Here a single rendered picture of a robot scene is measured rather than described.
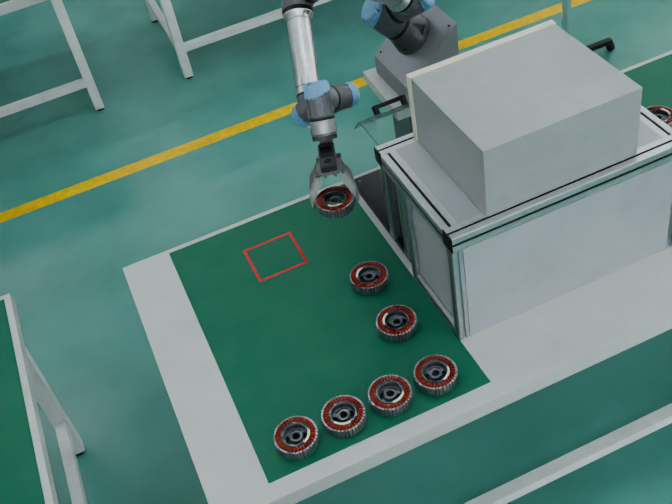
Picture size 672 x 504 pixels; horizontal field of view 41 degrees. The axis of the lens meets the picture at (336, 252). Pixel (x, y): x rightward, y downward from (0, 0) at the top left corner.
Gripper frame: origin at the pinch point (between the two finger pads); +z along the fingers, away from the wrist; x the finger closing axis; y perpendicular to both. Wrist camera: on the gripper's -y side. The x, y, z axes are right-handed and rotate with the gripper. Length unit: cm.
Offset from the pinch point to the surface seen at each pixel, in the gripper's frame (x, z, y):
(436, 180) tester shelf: -28.4, -6.0, -26.1
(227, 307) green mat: 35.7, 24.1, -6.0
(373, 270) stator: -7.9, 20.4, -3.2
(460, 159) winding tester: -34, -12, -36
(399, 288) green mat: -14.6, 25.6, -8.0
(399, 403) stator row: -11, 45, -47
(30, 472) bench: 85, 49, -47
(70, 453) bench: 103, 72, 20
